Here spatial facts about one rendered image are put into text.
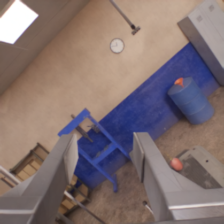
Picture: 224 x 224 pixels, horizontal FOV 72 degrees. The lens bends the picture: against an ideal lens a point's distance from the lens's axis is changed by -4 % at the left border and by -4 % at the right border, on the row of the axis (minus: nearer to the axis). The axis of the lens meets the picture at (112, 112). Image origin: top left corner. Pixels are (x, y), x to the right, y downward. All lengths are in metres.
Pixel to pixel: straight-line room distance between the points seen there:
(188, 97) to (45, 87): 3.11
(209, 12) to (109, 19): 1.97
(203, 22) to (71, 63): 2.79
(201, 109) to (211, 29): 1.57
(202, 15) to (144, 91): 1.86
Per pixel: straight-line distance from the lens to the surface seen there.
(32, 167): 4.50
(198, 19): 3.78
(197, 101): 3.55
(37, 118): 4.28
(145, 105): 3.95
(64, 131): 3.59
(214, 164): 1.10
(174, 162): 1.14
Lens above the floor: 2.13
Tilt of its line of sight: 12 degrees down
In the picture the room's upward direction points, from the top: 43 degrees counter-clockwise
